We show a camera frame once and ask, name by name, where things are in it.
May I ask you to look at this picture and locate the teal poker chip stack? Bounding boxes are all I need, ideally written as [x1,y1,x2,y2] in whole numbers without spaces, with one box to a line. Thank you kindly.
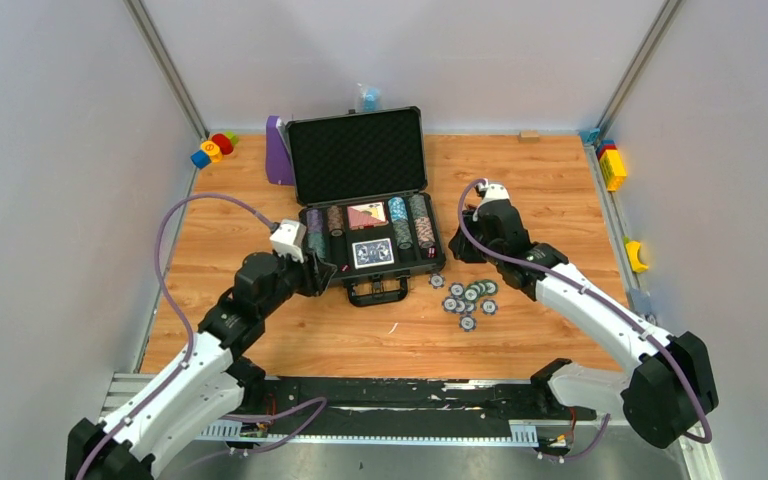
[307,231,328,261]

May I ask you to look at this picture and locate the blue playing card deck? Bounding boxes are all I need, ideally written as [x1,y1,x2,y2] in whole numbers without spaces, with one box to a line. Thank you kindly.
[351,238,395,269]

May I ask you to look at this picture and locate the red playing card deck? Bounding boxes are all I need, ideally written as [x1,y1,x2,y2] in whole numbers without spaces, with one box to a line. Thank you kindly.
[346,202,388,230]

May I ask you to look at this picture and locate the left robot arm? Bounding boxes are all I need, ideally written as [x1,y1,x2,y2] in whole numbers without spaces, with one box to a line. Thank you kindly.
[65,252,338,479]

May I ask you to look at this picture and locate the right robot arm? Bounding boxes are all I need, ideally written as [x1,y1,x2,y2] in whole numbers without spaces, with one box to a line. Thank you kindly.
[449,198,719,448]

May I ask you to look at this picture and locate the black poker set case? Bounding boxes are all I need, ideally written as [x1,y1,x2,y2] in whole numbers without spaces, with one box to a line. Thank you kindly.
[285,106,446,307]

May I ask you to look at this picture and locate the purple poker chip stack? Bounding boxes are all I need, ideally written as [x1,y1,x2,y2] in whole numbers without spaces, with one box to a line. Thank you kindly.
[306,209,325,235]

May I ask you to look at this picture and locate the brown poker chip stack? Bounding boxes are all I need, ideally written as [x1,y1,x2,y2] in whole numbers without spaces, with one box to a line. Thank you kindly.
[326,205,345,237]

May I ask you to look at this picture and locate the pink white poker chip stack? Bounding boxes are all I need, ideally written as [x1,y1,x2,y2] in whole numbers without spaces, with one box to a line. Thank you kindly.
[414,216,435,249]

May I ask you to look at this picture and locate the dark green poker chip stack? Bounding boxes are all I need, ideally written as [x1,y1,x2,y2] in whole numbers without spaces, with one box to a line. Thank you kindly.
[408,194,429,220]

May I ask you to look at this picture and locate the loose chip top left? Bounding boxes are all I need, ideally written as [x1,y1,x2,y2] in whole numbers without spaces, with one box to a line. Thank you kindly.
[449,282,465,298]

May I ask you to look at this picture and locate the loose chip right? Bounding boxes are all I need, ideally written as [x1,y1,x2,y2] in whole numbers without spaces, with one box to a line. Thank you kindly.
[480,298,498,316]

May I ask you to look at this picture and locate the small wooden block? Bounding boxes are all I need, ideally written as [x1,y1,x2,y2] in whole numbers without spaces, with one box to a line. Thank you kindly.
[518,130,541,143]

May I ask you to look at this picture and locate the light blue poker chip stack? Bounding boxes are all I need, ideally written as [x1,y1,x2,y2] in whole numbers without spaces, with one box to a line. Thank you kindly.
[388,197,408,223]

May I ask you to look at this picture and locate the loose chip front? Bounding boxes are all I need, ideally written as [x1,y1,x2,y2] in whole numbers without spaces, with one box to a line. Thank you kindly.
[458,315,477,332]

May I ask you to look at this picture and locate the purple stand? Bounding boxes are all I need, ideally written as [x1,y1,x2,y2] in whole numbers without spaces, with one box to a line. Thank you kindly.
[264,115,295,186]

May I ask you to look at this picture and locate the yellow red toy brick block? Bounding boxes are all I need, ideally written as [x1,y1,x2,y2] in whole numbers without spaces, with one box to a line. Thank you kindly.
[596,140,628,192]

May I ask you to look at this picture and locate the yellow curved toy piece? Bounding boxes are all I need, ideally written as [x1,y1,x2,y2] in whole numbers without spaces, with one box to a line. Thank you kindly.
[624,238,649,274]

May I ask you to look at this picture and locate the coloured toy cylinders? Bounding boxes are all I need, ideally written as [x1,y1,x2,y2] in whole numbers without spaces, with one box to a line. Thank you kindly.
[190,131,239,169]

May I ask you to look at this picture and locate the light blue bottle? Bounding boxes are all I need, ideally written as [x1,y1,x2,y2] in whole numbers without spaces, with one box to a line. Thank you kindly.
[357,85,382,113]

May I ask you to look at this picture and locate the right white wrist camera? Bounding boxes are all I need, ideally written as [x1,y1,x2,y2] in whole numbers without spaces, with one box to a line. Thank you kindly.
[472,179,510,221]

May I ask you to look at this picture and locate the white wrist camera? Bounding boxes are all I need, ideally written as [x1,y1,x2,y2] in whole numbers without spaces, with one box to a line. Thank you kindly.
[269,219,306,263]
[472,179,510,221]

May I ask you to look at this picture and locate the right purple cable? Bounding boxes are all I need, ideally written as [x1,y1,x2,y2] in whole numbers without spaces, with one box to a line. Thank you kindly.
[457,178,714,463]

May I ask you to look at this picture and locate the purple cable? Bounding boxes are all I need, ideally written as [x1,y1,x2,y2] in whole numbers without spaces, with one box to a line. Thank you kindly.
[72,192,330,480]
[457,178,714,463]

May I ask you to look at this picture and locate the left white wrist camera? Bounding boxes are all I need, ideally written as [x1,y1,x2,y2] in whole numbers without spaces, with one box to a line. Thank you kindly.
[269,219,306,263]

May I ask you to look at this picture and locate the loose chip near handle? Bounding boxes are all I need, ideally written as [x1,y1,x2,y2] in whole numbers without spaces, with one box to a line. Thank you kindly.
[429,273,446,289]

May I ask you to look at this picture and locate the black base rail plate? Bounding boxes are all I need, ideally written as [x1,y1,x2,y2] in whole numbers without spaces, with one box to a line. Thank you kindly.
[232,377,595,422]

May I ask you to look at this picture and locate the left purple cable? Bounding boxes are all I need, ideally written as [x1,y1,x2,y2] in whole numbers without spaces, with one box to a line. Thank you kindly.
[72,192,330,480]

